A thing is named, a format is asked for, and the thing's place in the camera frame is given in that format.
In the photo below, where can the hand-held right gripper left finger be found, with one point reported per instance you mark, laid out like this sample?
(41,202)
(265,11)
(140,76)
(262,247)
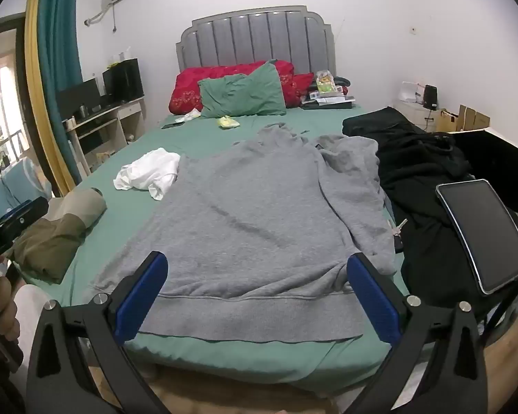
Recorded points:
(140,297)

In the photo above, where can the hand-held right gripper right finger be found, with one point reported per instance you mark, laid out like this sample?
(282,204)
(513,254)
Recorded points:
(373,297)

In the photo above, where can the grey sweatshirt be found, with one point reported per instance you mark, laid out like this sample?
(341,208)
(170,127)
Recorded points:
(250,224)

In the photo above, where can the black clothes pile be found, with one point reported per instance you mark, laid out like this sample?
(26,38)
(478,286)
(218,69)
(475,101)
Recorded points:
(414,172)

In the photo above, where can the person's left hand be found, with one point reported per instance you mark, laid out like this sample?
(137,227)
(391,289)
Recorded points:
(5,310)

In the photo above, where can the olive and beige garment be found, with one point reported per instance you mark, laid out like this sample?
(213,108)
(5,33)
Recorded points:
(56,233)

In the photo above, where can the bunch of keys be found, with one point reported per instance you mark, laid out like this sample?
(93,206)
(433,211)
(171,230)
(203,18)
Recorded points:
(397,228)

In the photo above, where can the bed with green sheet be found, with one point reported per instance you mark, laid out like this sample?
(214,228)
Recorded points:
(125,215)

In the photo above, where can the window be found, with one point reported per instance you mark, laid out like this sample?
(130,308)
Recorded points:
(0,112)

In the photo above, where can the white cloth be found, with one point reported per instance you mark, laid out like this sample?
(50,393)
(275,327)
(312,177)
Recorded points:
(149,171)

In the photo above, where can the black tablet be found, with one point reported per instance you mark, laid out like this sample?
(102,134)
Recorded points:
(483,233)

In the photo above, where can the yellow curtain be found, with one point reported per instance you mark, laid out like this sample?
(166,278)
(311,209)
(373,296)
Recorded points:
(39,86)

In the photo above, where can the black monitor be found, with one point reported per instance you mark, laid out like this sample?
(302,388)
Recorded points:
(77,99)

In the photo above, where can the wooden shelf unit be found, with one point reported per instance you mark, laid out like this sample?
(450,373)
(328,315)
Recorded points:
(112,120)

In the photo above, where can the black phone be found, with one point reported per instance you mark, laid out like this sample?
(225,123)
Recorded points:
(172,125)

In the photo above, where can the teal curtain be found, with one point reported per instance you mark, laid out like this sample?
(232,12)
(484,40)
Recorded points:
(58,51)

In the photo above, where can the black computer tower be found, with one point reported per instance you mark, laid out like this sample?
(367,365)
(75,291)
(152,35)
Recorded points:
(125,80)

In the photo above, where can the white nightstand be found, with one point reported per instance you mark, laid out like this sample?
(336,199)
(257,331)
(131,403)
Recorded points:
(410,114)

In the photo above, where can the black flat board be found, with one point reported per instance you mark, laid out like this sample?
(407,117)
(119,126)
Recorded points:
(496,155)

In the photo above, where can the white paper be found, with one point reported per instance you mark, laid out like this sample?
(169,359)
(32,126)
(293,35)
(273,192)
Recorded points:
(189,115)

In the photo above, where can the yellow-green small cloth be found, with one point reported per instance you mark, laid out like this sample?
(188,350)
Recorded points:
(228,123)

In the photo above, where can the dark flat case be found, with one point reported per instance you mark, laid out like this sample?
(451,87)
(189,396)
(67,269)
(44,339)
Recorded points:
(328,104)

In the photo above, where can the cardboard box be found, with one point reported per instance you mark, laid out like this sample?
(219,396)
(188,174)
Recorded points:
(466,118)

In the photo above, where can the black speaker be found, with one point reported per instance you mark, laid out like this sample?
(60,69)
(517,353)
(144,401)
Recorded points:
(430,97)

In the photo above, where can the red pillow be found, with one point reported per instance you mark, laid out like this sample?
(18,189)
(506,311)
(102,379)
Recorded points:
(303,88)
(190,90)

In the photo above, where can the green pillow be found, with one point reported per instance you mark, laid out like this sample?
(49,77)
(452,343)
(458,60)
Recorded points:
(241,95)

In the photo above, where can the grey padded headboard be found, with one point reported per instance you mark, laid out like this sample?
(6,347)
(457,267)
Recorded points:
(259,39)

